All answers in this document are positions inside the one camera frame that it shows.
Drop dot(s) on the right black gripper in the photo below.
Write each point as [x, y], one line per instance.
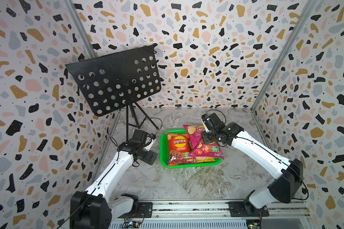
[203, 135]

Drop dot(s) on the green plastic basket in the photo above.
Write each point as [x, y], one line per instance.
[164, 153]

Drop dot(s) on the pink snack bag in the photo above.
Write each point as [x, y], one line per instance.
[198, 145]

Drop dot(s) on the red Lay's chips bag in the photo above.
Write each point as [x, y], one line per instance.
[179, 149]

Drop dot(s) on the yellow Lay's chips bag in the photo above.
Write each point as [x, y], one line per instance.
[204, 159]

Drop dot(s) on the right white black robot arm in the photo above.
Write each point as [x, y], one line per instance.
[287, 174]

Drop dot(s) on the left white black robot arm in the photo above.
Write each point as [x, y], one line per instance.
[93, 208]

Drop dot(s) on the black perforated music stand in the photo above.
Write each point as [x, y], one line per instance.
[119, 80]

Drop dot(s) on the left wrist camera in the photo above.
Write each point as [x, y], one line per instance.
[150, 141]

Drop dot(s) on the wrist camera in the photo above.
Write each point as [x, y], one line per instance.
[150, 141]
[204, 119]

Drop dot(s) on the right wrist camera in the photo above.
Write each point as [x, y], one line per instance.
[204, 119]

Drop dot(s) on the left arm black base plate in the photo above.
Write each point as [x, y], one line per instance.
[141, 210]

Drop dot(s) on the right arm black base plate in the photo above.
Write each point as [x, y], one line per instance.
[243, 209]

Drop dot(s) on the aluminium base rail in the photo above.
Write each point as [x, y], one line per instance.
[214, 214]

